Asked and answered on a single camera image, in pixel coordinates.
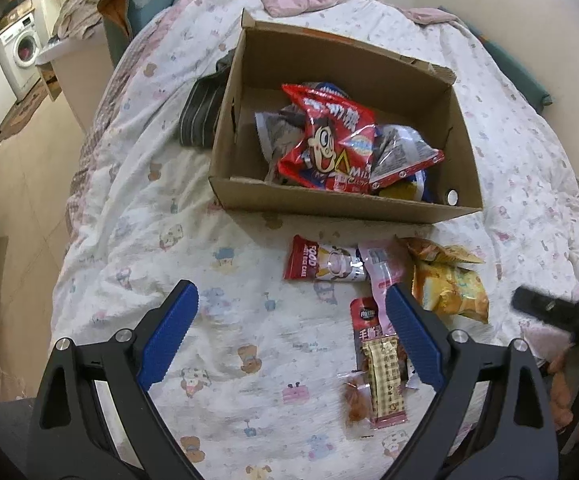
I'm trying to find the white grey snack packet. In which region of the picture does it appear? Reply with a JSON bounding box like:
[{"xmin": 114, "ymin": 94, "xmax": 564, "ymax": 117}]
[{"xmin": 254, "ymin": 105, "xmax": 315, "ymax": 183}]

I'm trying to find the red cartoon candy bag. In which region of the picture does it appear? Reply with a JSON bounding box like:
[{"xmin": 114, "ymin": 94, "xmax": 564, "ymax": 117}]
[{"xmin": 277, "ymin": 82, "xmax": 377, "ymax": 195}]

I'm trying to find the beige checkered snack packet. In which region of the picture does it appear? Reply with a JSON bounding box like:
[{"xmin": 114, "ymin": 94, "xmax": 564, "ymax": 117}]
[{"xmin": 361, "ymin": 338, "xmax": 410, "ymax": 429}]

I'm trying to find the blue white snack packet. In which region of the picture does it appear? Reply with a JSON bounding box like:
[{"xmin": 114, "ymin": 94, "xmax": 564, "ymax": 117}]
[{"xmin": 314, "ymin": 81, "xmax": 355, "ymax": 98}]

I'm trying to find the pink snack packet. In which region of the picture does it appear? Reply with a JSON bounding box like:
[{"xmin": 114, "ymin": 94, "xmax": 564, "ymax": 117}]
[{"xmin": 358, "ymin": 240, "xmax": 410, "ymax": 311}]

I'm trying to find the blue yellow snack packet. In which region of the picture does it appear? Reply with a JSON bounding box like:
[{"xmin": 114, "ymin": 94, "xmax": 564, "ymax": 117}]
[{"xmin": 374, "ymin": 170, "xmax": 433, "ymax": 204}]

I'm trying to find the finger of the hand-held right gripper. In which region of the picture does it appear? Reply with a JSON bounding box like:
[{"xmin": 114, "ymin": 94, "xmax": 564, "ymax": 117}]
[{"xmin": 512, "ymin": 285, "xmax": 579, "ymax": 333}]

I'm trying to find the patterned floor rug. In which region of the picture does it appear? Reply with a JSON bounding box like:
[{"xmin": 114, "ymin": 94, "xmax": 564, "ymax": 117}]
[{"xmin": 0, "ymin": 85, "xmax": 50, "ymax": 146}]

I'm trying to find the clear brown snack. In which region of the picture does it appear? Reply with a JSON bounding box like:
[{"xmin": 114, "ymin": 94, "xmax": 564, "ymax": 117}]
[{"xmin": 342, "ymin": 370, "xmax": 373, "ymax": 428}]

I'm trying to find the white washing machine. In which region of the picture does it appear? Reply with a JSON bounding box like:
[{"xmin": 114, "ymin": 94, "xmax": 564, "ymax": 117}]
[{"xmin": 0, "ymin": 12, "xmax": 43, "ymax": 101}]

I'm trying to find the beige crumpled cloth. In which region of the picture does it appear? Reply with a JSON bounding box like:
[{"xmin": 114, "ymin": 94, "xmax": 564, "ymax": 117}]
[{"xmin": 52, "ymin": 0, "xmax": 120, "ymax": 41}]

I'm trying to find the yellow chip bag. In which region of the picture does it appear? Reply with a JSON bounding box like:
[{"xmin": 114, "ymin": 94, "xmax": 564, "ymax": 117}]
[{"xmin": 412, "ymin": 260, "xmax": 490, "ymax": 323}]

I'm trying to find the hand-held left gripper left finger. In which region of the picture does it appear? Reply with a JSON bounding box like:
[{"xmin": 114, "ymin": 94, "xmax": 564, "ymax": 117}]
[{"xmin": 28, "ymin": 280, "xmax": 205, "ymax": 480}]

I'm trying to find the red brown stick snack packet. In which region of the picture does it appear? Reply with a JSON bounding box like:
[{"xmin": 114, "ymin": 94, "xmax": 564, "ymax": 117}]
[{"xmin": 349, "ymin": 297, "xmax": 395, "ymax": 376}]

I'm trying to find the small brown cardboard box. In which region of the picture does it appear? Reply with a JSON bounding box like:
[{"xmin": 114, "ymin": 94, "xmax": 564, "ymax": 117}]
[{"xmin": 40, "ymin": 62, "xmax": 63, "ymax": 103}]

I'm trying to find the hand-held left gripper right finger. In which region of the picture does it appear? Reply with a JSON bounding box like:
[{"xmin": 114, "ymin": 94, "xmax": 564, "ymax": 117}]
[{"xmin": 377, "ymin": 285, "xmax": 560, "ymax": 480}]

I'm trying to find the white plastic bin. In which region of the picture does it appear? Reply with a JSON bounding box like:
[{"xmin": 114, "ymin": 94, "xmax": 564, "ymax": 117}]
[{"xmin": 34, "ymin": 35, "xmax": 113, "ymax": 131}]

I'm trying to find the teal padded bed rail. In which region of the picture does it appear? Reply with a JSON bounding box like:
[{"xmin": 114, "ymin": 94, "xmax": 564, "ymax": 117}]
[
  {"xmin": 464, "ymin": 20, "xmax": 553, "ymax": 108},
  {"xmin": 97, "ymin": 0, "xmax": 185, "ymax": 68}
]

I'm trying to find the person's right hand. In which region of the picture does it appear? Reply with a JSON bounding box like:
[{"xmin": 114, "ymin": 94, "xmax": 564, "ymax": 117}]
[{"xmin": 547, "ymin": 346, "xmax": 579, "ymax": 431}]

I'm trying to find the orange brown snack packet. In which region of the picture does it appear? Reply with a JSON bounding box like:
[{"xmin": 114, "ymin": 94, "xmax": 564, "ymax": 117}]
[{"xmin": 402, "ymin": 237, "xmax": 485, "ymax": 266}]

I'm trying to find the red white cartoon cake packet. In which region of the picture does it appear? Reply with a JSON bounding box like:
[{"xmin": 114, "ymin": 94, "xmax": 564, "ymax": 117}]
[{"xmin": 284, "ymin": 235, "xmax": 370, "ymax": 283}]

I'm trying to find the grey print packet red edge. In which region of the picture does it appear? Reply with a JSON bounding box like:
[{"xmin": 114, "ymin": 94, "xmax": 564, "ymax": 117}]
[{"xmin": 369, "ymin": 124, "xmax": 446, "ymax": 186}]

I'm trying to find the dark striped cloth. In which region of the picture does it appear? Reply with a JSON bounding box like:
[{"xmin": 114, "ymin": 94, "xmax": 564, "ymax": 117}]
[{"xmin": 178, "ymin": 50, "xmax": 235, "ymax": 150}]

